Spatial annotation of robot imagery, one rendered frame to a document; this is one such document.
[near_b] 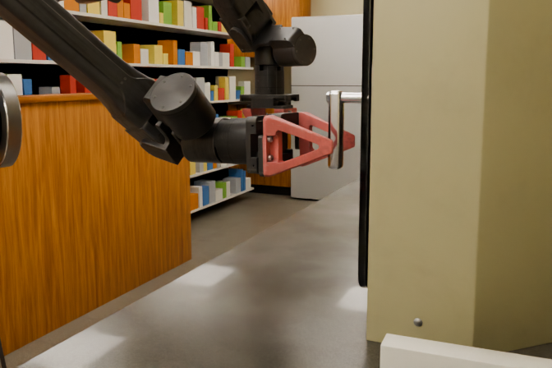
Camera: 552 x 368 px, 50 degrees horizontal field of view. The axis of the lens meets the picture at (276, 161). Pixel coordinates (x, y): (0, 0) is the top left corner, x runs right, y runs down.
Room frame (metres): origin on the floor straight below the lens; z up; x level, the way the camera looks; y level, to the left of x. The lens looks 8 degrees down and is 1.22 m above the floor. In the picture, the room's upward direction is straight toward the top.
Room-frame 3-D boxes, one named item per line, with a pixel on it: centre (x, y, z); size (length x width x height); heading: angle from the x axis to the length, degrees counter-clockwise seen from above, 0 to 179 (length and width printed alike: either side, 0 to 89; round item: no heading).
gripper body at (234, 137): (0.73, 0.03, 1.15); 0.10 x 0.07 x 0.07; 155
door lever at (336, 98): (0.68, -0.08, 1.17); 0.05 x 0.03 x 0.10; 66
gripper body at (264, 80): (1.17, 0.01, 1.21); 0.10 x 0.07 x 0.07; 66
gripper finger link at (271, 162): (0.67, -0.02, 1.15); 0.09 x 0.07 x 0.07; 65
